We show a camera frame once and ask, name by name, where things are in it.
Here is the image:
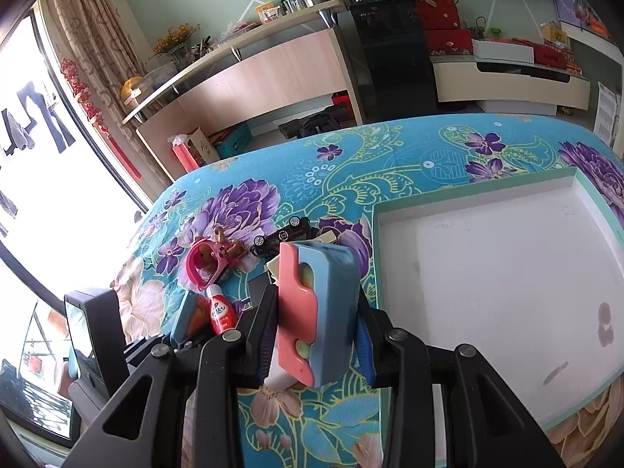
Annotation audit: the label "red gift bag on floor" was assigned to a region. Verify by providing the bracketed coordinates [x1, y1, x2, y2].
[168, 128, 220, 172]

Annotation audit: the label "red hanging knot decoration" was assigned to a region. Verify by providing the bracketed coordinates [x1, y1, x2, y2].
[59, 58, 142, 181]

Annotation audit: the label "teal storage box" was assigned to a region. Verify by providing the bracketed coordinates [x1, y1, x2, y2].
[209, 122, 252, 158]

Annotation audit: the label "red gift bags on stand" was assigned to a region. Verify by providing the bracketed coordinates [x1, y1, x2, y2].
[415, 0, 473, 56]

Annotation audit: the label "floral blue table cloth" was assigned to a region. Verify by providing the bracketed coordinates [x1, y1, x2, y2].
[112, 113, 623, 467]

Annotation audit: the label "red white Lion bottle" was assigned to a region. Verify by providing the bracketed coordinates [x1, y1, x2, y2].
[206, 283, 237, 335]

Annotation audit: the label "black bag under desk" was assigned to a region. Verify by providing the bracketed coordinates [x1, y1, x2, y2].
[277, 108, 351, 140]

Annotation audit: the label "pink watch with bear toy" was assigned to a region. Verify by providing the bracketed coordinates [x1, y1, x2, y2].
[185, 225, 246, 293]

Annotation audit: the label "orange flower vase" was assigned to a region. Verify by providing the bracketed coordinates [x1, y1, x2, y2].
[152, 23, 200, 70]

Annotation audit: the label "wooden curved desk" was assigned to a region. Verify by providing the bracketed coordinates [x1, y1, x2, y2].
[124, 0, 363, 181]

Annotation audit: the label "blue and coral toy block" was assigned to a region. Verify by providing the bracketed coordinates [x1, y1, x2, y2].
[277, 241, 361, 388]

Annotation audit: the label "black power adapter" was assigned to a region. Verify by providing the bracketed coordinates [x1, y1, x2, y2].
[248, 273, 277, 314]

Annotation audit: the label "white tray with green rim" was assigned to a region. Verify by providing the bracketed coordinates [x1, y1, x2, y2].
[372, 167, 623, 467]

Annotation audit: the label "black toy car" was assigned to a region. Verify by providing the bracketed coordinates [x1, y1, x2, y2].
[251, 216, 319, 261]

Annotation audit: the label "yellow domed container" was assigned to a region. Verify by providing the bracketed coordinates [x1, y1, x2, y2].
[119, 76, 144, 106]

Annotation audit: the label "cream TV stand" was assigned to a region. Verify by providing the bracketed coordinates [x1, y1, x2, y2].
[431, 56, 590, 113]

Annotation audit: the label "white charger with cable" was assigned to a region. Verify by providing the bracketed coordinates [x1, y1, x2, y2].
[264, 257, 298, 392]

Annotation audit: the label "beige patterned curtain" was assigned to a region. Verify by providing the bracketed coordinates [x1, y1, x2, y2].
[46, 0, 170, 198]

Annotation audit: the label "black water dispenser cabinet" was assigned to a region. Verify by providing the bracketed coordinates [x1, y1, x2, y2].
[349, 0, 438, 119]

